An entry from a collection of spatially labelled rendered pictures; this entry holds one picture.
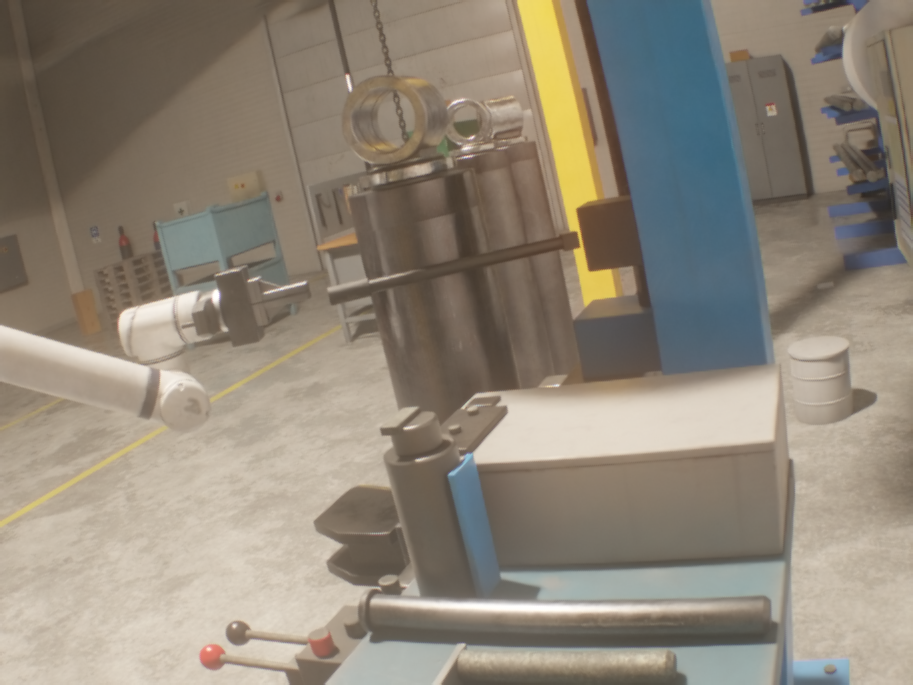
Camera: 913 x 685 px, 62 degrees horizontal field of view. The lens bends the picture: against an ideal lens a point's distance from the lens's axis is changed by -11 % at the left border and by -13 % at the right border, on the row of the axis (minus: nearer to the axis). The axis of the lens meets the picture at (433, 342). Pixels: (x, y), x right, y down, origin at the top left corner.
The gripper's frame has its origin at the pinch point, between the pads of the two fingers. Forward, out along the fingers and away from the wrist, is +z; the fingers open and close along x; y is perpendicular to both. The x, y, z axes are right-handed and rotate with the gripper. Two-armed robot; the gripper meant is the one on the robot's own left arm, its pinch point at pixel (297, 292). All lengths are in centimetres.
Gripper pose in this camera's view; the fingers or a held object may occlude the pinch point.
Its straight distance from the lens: 148.0
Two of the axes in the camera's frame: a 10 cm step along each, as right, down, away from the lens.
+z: 9.7, -2.1, -0.9
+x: 2.2, 9.5, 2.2
